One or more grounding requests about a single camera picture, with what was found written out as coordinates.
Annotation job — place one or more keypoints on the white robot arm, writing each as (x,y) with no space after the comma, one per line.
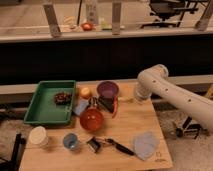
(153,80)

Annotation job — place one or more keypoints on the blue plastic cup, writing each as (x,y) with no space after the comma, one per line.
(70,141)

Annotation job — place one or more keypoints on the white plastic cup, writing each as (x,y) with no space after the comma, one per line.
(38,136)

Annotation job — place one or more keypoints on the purple plastic bowl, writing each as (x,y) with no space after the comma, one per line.
(108,89)

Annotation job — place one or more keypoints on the red chili pepper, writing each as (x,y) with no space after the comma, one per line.
(115,105)

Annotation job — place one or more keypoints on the black wedge block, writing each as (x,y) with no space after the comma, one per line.
(106,104)

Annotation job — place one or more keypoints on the orange fruit on table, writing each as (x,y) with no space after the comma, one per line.
(85,93)

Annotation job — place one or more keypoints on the red plastic bowl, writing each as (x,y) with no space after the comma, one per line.
(91,120)

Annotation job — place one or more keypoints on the brown pine cone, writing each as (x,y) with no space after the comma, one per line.
(62,98)

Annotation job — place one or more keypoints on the green plastic tray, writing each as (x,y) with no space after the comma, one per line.
(43,110)

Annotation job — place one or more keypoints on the small black metal clip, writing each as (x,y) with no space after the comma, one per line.
(94,145)

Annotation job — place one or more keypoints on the orange fruit in background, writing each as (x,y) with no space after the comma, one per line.
(87,26)

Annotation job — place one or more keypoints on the light blue cloth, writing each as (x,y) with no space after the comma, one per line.
(145,145)

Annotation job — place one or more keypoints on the black office chair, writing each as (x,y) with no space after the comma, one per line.
(171,12)

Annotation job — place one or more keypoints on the black handled tool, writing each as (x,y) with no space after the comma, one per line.
(119,146)

